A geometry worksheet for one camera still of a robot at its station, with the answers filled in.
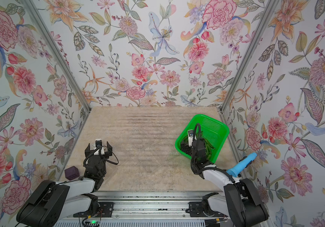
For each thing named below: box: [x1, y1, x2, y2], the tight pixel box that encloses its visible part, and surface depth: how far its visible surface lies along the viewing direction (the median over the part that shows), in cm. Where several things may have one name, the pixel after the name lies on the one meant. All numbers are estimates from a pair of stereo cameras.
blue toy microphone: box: [225, 152, 258, 178], surface depth 69 cm
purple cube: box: [64, 165, 80, 181], surface depth 84 cm
